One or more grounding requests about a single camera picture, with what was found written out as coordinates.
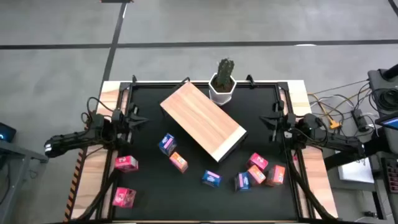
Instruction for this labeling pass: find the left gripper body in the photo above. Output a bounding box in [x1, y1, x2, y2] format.
[123, 103, 140, 146]

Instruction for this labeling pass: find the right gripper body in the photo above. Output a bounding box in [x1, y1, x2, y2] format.
[272, 101, 289, 142]

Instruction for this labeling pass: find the red Froot Loops cereal box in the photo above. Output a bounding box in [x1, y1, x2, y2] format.
[246, 152, 269, 172]
[114, 154, 139, 174]
[111, 186, 137, 209]

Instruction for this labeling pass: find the blue Frosted Flakes cereal box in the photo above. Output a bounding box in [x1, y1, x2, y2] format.
[233, 171, 252, 192]
[201, 169, 223, 189]
[157, 133, 178, 157]

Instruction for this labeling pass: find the orange Mini-Wheats cereal box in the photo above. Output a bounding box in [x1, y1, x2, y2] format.
[264, 164, 286, 187]
[247, 164, 267, 187]
[169, 151, 190, 174]

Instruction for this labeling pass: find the green cactus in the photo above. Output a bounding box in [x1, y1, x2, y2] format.
[216, 58, 236, 90]

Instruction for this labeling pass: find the yellow black hazard tape strip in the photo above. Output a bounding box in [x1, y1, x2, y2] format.
[63, 149, 86, 222]

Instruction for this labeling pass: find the black power strip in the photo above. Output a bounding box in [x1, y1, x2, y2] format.
[351, 108, 371, 131]

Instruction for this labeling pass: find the white flat box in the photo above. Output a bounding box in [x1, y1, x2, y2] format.
[337, 151, 376, 184]

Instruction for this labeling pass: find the tablet with blue screen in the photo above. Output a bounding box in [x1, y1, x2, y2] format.
[374, 111, 398, 131]

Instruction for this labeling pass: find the grey equipment cart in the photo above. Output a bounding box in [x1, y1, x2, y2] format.
[366, 63, 398, 116]

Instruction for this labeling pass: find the grey metal desk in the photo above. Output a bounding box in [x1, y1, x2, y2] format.
[0, 139, 50, 223]

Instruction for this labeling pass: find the black control panel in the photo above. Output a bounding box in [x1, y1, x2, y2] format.
[381, 157, 398, 195]

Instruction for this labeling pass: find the black device with blue light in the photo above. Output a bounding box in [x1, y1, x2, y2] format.
[0, 122, 17, 143]

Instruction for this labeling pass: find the black metal table frame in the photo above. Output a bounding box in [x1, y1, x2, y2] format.
[105, 74, 315, 223]

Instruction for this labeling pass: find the yellow cable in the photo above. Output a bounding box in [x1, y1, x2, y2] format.
[310, 93, 343, 130]

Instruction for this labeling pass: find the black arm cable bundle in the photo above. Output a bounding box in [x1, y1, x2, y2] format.
[74, 149, 121, 222]
[284, 146, 333, 222]

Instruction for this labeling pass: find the coiled black cable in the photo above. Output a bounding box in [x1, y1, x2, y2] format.
[371, 88, 398, 113]

